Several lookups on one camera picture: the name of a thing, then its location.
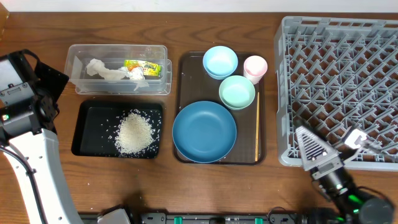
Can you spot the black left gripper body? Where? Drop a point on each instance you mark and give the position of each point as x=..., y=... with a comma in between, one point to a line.
x=41, y=98

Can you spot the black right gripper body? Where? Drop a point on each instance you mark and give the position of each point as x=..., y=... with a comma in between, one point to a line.
x=330, y=169

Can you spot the white tissue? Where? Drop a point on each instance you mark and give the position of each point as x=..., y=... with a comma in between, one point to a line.
x=97, y=67

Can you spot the yellow snack wrapper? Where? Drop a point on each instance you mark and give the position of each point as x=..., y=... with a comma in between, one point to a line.
x=144, y=67

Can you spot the pile of rice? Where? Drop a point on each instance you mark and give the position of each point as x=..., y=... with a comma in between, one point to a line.
x=134, y=133

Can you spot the dark blue plate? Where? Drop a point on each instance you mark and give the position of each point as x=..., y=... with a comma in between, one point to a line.
x=204, y=132

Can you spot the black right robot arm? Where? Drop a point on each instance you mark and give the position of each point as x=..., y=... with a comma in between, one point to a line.
x=355, y=204

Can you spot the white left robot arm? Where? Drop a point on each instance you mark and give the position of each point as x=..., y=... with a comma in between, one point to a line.
x=29, y=138

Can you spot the grey dishwasher rack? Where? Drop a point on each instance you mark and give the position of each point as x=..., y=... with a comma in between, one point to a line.
x=334, y=73

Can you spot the clear plastic bin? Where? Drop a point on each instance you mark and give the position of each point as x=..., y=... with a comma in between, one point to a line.
x=113, y=56

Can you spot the black plastic tray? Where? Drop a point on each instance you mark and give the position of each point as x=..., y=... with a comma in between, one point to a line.
x=99, y=123

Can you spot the wooden chopstick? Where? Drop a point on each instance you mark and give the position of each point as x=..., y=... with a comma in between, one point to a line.
x=257, y=127

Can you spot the light green bowl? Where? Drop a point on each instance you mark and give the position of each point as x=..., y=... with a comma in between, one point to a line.
x=236, y=92

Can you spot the pink cup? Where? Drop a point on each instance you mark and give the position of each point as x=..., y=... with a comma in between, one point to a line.
x=254, y=68

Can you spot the light blue bowl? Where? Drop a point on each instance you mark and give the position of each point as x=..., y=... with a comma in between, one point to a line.
x=220, y=62

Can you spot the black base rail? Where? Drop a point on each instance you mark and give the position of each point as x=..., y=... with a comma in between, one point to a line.
x=162, y=218

